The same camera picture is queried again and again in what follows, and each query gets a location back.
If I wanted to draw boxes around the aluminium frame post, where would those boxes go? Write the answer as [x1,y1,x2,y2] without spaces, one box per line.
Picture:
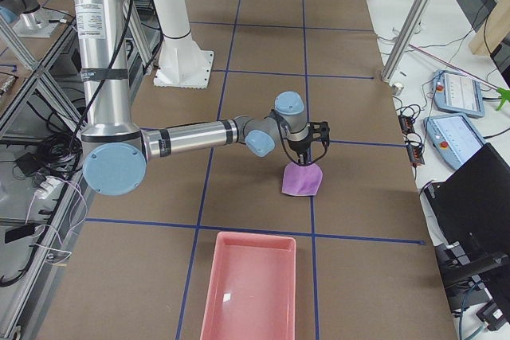
[381,0,430,83]

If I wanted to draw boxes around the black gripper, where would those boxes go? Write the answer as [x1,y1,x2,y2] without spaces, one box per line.
[287,139,311,166]

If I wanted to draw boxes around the near blue teach pendant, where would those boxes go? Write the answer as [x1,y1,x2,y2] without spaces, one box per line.
[424,112,486,170]

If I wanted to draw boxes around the black laptop computer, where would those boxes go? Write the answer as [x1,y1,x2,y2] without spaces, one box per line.
[425,143,509,255]

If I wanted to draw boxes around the pink plastic bin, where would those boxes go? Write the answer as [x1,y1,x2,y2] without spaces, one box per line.
[200,232,296,339]

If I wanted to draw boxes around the purple microfiber cloth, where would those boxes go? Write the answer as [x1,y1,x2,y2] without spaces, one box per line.
[281,162,323,197]

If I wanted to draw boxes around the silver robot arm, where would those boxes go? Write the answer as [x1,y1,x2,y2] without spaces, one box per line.
[1,0,59,38]
[73,0,313,196]

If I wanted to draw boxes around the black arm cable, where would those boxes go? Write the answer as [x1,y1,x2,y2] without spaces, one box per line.
[71,0,330,167]

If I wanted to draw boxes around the far blue teach pendant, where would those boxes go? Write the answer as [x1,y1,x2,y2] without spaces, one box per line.
[432,70,485,118]

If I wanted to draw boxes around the green tipped reacher stick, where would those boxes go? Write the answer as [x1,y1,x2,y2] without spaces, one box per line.
[408,43,510,111]

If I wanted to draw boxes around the blue teach pendant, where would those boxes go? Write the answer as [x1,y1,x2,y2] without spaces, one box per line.
[424,112,486,170]
[432,70,485,118]

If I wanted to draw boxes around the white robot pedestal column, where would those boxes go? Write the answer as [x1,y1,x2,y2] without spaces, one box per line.
[153,0,214,89]

